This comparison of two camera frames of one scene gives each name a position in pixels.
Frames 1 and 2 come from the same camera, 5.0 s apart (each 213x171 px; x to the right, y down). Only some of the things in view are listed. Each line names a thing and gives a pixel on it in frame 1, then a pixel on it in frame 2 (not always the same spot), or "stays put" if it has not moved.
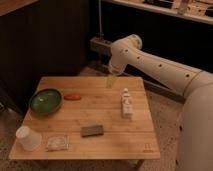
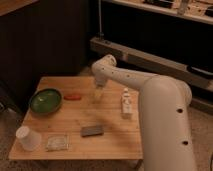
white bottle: (126, 105) stays put
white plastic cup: (28, 138) stays put
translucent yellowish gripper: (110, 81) → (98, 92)
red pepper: (72, 97) stays put
